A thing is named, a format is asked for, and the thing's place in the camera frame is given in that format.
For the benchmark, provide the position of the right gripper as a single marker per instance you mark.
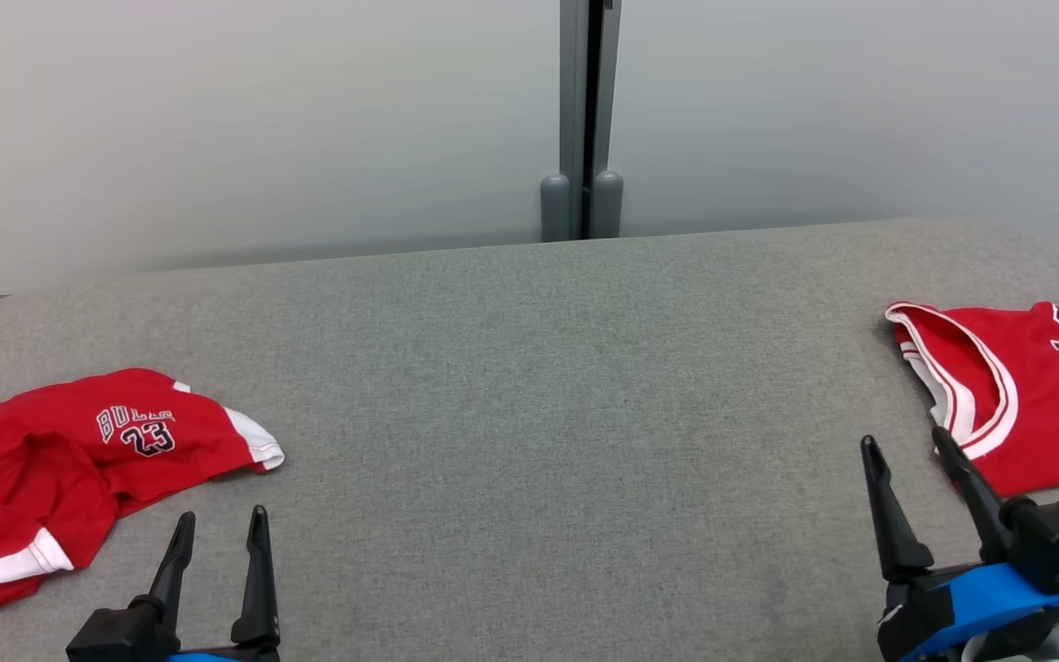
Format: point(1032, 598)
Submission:
point(916, 616)

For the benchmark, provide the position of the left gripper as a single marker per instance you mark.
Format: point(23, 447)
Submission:
point(258, 655)

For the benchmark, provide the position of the red Bulls basketball jersey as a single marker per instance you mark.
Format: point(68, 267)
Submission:
point(1044, 405)

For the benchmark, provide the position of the red Bulls basketball shorts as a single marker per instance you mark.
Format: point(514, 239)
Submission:
point(51, 478)

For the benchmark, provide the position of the grey fabric sofa seat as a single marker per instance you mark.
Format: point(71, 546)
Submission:
point(539, 414)

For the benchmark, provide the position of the blue left camera mount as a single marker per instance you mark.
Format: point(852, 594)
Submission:
point(203, 656)

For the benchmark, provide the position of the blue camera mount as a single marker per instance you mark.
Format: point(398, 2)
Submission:
point(203, 656)
point(989, 602)

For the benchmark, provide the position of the blue right camera mount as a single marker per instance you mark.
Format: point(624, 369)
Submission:
point(989, 602)

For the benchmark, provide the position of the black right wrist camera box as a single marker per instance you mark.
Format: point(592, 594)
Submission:
point(1058, 538)

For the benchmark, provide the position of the grey cylindrical post foot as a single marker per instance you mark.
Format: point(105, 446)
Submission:
point(607, 204)
point(555, 207)

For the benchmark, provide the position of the grey metal partition post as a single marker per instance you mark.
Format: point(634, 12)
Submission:
point(574, 92)

